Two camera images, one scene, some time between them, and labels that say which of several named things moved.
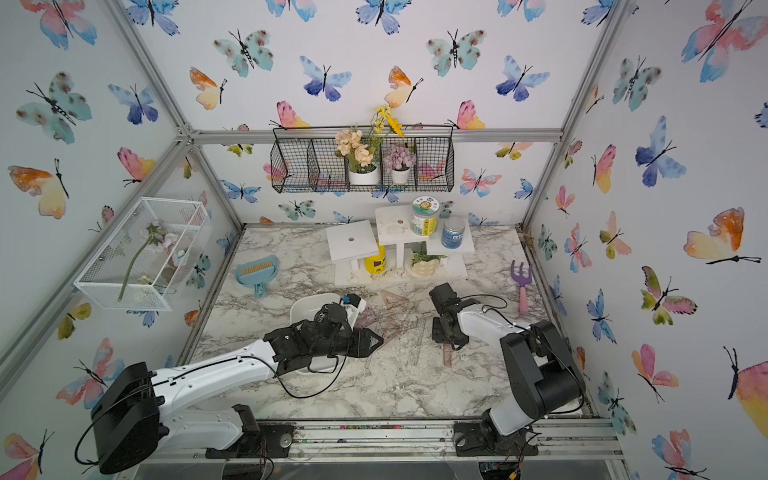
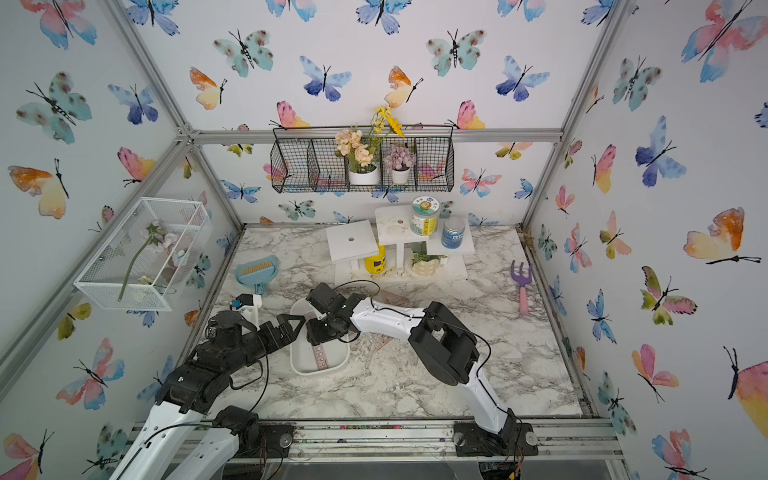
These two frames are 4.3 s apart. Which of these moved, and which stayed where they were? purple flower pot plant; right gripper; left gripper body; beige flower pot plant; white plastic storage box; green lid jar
Moved: left gripper body; right gripper
Stayed: purple flower pot plant; white plastic storage box; green lid jar; beige flower pot plant
